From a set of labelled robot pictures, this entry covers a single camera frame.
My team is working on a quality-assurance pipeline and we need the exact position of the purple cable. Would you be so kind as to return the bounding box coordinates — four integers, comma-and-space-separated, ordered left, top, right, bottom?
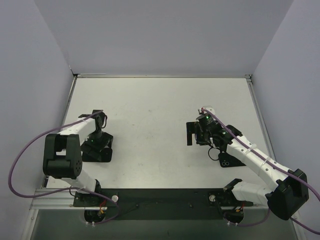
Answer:
8, 111, 120, 225
199, 108, 320, 236

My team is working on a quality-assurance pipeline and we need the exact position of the aluminium front rail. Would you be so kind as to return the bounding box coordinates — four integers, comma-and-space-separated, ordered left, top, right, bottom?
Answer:
30, 188, 74, 210

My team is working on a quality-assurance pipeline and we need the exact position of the black phone case with phone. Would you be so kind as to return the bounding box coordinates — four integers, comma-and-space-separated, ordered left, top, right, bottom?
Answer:
82, 148, 113, 163

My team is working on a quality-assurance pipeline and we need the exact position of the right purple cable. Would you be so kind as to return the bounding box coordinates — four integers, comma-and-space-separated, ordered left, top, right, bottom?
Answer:
199, 108, 320, 236

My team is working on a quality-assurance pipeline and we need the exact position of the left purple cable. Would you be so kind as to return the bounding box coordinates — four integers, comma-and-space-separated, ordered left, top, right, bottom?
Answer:
8, 111, 120, 225

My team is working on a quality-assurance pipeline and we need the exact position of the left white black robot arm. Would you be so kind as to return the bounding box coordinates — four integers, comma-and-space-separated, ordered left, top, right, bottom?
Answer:
42, 110, 114, 206

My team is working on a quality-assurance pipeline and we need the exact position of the black phone case on table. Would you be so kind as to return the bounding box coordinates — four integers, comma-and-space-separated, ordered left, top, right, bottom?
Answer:
218, 152, 245, 168

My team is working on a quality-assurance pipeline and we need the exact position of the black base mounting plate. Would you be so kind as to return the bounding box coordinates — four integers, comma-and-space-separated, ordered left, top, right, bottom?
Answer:
72, 187, 255, 221

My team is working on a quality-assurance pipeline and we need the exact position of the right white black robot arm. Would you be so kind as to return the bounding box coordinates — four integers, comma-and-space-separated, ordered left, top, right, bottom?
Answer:
186, 113, 309, 220

